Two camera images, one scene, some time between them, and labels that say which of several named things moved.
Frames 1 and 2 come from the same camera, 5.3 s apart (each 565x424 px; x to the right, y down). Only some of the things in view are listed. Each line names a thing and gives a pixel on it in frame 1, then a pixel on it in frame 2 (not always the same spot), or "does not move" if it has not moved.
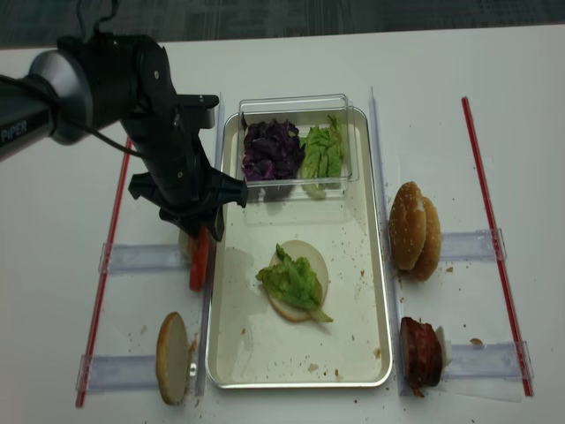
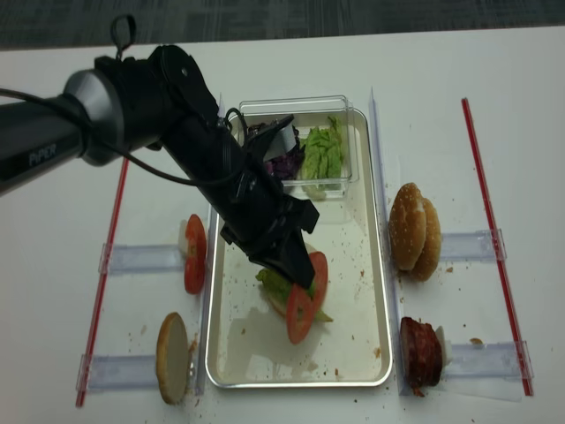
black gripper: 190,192 -> 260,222
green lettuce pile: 322,161 does not move
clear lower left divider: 98,373 does not move
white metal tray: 248,344 does not move
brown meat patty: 420,353 does not move
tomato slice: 200,260 -> 299,296
